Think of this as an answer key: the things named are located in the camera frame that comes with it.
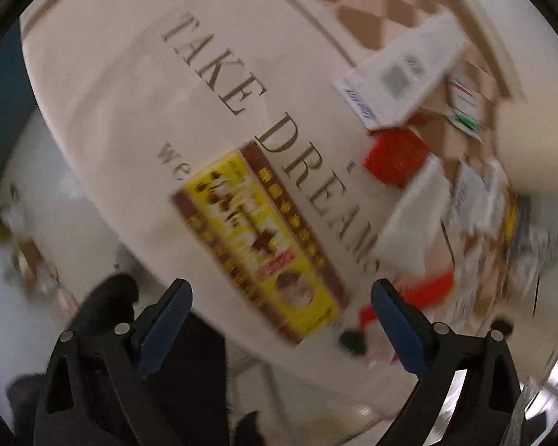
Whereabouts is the blue lower cabinet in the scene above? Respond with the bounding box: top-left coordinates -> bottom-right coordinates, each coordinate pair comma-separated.
0,23 -> 36,180

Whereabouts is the yellow brown snack box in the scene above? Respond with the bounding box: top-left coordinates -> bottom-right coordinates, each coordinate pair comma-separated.
172,141 -> 350,344

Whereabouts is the cream chopstick holder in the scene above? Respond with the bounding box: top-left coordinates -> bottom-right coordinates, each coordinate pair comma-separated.
495,92 -> 558,197

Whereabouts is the white sachet packet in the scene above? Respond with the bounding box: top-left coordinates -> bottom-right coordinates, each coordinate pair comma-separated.
446,157 -> 509,240

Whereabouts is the red snack wrapper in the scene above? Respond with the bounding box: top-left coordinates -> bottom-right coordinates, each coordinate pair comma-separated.
354,269 -> 455,330

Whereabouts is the small red sachet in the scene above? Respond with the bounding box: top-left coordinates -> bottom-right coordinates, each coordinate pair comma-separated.
363,128 -> 430,188

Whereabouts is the small dark green cap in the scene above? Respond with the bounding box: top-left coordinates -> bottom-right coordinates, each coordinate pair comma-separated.
339,329 -> 368,356

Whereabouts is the long white carton box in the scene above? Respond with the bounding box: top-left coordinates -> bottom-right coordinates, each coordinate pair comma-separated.
334,11 -> 469,131

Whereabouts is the white paper napkin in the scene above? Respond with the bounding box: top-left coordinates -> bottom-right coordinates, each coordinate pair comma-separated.
373,154 -> 452,277

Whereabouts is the white green medicine sachet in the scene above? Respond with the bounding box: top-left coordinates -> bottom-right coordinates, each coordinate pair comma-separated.
445,68 -> 483,142

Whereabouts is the checkered counter mat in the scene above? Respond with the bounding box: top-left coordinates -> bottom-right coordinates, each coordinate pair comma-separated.
20,0 -> 526,410

